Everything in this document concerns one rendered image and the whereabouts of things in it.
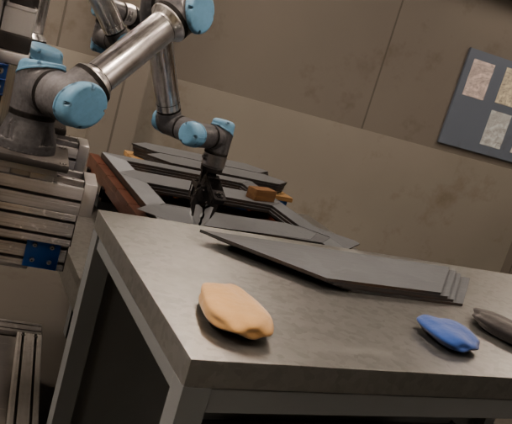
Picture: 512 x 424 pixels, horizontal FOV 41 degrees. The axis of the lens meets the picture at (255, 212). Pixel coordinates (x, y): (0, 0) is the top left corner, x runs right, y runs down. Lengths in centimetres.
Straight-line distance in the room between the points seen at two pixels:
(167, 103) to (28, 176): 51
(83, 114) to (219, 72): 350
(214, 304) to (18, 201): 96
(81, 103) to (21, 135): 20
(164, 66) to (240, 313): 120
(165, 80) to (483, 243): 475
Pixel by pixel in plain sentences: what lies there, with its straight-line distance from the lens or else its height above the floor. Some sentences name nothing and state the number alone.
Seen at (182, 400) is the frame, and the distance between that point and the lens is 91.
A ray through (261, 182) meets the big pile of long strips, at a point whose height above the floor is 84.
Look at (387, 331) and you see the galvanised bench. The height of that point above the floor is 105.
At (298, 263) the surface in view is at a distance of 133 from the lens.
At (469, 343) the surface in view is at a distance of 123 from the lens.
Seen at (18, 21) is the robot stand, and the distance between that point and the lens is 204.
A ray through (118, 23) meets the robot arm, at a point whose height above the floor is 140.
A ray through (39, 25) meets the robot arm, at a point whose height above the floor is 132.
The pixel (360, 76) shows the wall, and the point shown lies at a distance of 550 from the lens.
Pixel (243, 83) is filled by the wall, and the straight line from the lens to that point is 519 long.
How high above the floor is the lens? 143
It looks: 13 degrees down
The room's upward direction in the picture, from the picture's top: 16 degrees clockwise
